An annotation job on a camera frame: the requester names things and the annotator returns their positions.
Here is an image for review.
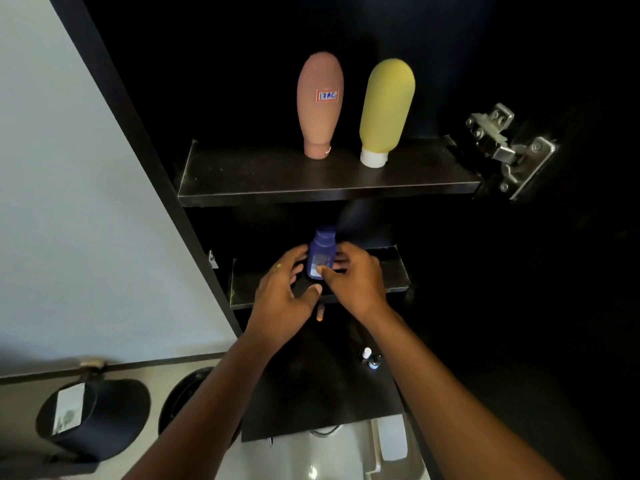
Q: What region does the black cylindrical bin with sticker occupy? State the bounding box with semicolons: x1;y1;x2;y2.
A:
35;378;152;463

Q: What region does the black cabinet door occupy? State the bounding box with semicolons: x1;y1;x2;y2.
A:
399;0;640;480

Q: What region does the person's left hand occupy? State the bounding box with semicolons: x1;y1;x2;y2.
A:
243;244;323;353

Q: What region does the pink rounded bottle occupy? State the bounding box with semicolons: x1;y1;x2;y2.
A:
296;51;345;161

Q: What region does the beige plastic stool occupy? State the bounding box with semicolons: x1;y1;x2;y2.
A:
362;413;431;480

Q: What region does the person's right forearm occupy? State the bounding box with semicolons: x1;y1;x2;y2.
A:
359;304;563;480

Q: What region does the black flat stand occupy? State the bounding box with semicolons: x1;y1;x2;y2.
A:
0;452;99;480

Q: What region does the black cabinet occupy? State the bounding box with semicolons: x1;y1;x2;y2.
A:
47;0;501;443

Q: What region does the person's right hand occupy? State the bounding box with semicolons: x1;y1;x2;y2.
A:
315;241;391;323

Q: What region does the person's left forearm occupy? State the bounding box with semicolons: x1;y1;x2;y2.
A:
122;334;281;480

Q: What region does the metal upper cabinet hinge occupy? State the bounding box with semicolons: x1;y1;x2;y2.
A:
465;103;557;201

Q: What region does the blue bottle with label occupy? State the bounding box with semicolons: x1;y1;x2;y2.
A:
305;225;337;281

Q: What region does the yellow teardrop bottle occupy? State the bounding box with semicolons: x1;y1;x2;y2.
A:
359;58;416;169

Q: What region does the black round trash bin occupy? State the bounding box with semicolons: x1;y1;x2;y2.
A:
157;367;243;445

